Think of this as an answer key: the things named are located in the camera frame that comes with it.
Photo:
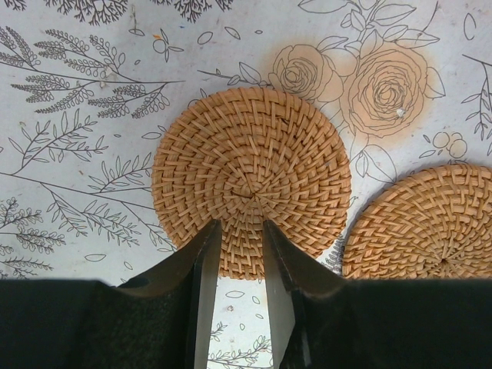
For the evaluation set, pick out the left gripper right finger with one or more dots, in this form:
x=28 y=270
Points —
x=297 y=286

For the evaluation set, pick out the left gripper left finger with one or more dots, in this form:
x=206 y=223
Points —
x=176 y=298

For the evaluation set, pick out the woven rattan coaster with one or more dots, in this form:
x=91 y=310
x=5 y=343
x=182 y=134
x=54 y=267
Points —
x=434 y=224
x=244 y=156

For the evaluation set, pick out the floral tablecloth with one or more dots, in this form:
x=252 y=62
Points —
x=89 y=89

